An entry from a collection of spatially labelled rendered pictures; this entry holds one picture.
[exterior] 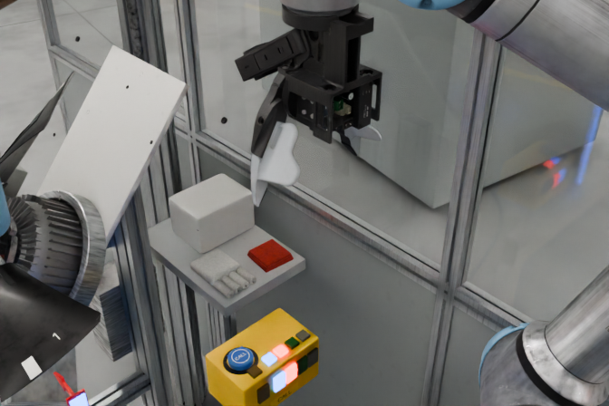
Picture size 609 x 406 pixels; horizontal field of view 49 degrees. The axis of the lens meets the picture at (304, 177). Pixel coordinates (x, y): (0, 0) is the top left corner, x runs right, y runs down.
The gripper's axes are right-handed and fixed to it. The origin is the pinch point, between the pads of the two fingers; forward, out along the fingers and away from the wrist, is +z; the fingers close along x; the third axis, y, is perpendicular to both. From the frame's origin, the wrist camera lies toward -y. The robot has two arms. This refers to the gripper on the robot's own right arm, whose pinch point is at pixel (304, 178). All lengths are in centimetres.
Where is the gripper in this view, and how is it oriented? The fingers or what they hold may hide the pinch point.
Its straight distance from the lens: 74.2
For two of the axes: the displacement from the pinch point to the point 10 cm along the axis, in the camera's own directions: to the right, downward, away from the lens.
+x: 7.3, -3.7, 5.8
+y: 6.9, 3.9, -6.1
